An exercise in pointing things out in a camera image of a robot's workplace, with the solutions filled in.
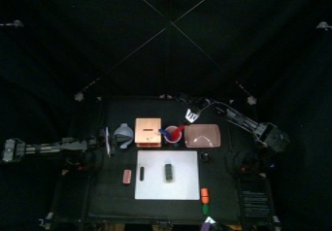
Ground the white cutting board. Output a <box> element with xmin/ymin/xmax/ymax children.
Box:
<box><xmin>134</xmin><ymin>149</ymin><xmax>201</xmax><ymax>201</ymax></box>

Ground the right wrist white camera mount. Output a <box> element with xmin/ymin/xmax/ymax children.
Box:
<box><xmin>185</xmin><ymin>109</ymin><xmax>199</xmax><ymax>123</ymax></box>

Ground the red plastic cup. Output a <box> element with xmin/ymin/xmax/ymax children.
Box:
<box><xmin>162</xmin><ymin>125</ymin><xmax>186</xmax><ymax>145</ymax></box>

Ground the white text label panel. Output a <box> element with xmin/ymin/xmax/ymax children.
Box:
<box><xmin>240</xmin><ymin>189</ymin><xmax>270</xmax><ymax>222</ymax></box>

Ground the red plastic spatula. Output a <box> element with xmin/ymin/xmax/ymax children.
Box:
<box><xmin>170</xmin><ymin>124</ymin><xmax>187</xmax><ymax>142</ymax></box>

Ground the purple white small object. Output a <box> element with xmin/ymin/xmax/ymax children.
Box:
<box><xmin>199</xmin><ymin>215</ymin><xmax>218</xmax><ymax>231</ymax></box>

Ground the small red pink toy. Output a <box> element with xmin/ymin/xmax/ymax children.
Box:
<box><xmin>122</xmin><ymin>169</ymin><xmax>132</xmax><ymax>185</ymax></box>

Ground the thin white diagonal cord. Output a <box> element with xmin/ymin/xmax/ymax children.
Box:
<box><xmin>78</xmin><ymin>0</ymin><xmax>229</xmax><ymax>95</ymax></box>
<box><xmin>119</xmin><ymin>0</ymin><xmax>257</xmax><ymax>104</ymax></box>

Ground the orange toy carrot green top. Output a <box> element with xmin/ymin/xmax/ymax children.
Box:
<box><xmin>199</xmin><ymin>187</ymin><xmax>211</xmax><ymax>216</ymax></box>

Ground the wooden box with slot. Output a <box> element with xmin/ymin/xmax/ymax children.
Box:
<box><xmin>134</xmin><ymin>117</ymin><xmax>163</xmax><ymax>149</ymax></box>

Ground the blue plastic spoon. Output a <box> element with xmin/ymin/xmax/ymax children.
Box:
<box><xmin>158</xmin><ymin>128</ymin><xmax>174</xmax><ymax>139</ymax></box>

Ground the dark green sushi roll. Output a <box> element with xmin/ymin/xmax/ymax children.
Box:
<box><xmin>163</xmin><ymin>163</ymin><xmax>175</xmax><ymax>182</ymax></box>

